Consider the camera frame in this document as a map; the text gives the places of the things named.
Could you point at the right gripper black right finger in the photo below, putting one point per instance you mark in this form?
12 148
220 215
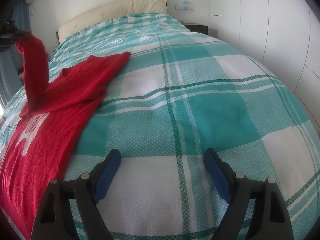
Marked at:
270 218

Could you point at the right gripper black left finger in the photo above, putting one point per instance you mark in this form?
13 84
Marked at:
54 218

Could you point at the red knitted sweater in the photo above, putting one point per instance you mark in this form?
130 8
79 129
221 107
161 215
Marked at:
51 122

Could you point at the blue window curtain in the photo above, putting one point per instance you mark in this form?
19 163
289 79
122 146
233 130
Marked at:
11 60

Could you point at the cream padded headboard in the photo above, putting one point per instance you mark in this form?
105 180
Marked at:
109 11

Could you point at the teal plaid bedspread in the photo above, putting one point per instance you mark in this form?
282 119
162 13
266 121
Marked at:
179 94

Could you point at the dark wooden nightstand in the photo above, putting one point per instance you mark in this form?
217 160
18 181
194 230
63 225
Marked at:
198 28

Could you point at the white wardrobe doors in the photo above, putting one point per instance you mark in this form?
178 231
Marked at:
283 35

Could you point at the white wall switch panel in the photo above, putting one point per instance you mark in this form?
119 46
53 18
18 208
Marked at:
185 6

